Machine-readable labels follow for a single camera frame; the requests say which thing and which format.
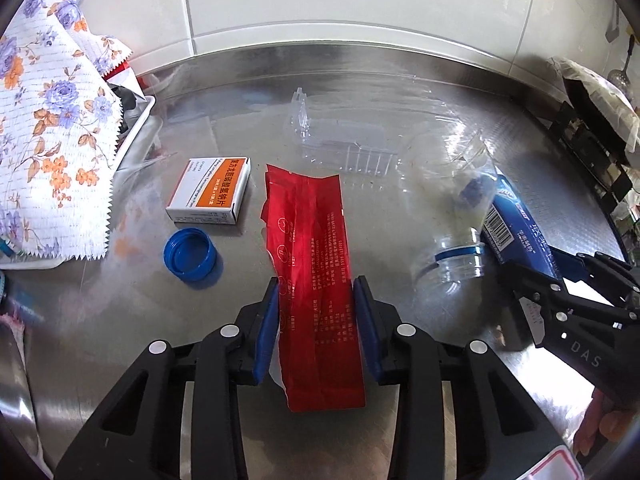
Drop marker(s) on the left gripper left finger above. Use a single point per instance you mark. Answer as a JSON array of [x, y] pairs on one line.
[[135, 432]]

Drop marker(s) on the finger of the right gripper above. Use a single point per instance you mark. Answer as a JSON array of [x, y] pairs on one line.
[[538, 296], [611, 278]]

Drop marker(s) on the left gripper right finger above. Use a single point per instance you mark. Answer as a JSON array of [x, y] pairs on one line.
[[501, 433]]

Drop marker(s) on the blue toothpaste box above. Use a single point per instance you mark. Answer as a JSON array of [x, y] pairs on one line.
[[512, 233]]

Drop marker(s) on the red foil wrapper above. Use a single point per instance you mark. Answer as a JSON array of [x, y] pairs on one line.
[[306, 238]]

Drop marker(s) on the person right hand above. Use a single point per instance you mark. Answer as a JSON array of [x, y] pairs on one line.
[[601, 420]]

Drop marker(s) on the black stove with cover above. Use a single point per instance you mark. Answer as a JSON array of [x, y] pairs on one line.
[[607, 139]]

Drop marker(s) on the clear plastic bottle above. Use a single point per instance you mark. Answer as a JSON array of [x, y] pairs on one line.
[[448, 183]]

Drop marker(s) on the blue plastic bottle cap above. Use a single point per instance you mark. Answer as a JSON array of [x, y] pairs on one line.
[[190, 255]]

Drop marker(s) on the orange white medicine box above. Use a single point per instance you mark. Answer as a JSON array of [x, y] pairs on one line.
[[210, 190]]

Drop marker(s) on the clear plastic blister tray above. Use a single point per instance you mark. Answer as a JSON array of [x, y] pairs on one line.
[[340, 143]]

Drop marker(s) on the floral cloth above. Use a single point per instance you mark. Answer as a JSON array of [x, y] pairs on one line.
[[59, 127]]

